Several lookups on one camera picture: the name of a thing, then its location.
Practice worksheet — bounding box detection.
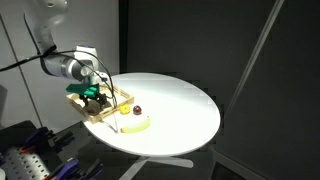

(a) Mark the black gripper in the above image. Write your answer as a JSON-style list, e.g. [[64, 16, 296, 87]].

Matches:
[[78, 92, 109, 111]]

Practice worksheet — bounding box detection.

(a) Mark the wooden slatted tray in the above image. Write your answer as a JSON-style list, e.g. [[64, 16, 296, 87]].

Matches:
[[65, 82, 135, 125]]

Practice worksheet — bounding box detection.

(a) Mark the small yellow toy fruit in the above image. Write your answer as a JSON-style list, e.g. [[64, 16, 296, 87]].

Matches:
[[118, 103, 131, 116]]

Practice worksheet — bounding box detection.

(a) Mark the dark red toy plum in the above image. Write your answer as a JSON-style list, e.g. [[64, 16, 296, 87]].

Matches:
[[132, 104, 143, 116]]

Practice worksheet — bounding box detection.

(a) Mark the yellow toy banana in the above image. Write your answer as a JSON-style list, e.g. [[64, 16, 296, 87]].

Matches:
[[120, 115, 152, 135]]

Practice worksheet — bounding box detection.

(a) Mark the purple clamp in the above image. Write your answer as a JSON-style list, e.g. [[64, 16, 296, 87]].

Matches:
[[46, 158, 81, 180]]

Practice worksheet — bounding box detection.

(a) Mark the round white table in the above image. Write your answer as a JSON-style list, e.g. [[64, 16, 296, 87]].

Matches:
[[79, 72, 222, 158]]

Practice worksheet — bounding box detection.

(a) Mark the perforated metal plate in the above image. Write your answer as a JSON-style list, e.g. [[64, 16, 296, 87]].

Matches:
[[0, 148, 52, 180]]

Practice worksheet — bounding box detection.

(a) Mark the white table base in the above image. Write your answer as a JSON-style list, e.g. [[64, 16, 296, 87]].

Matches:
[[118, 155, 195, 180]]

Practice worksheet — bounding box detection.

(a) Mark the grey diagonal metal bar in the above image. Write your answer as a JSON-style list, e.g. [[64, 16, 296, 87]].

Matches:
[[224, 0, 286, 116]]

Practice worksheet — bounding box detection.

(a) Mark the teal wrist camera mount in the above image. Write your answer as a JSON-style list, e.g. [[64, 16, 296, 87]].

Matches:
[[65, 82, 101, 98]]

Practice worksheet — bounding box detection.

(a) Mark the blue clamp orange handle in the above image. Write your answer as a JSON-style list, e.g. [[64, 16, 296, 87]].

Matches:
[[18, 126, 55, 155]]

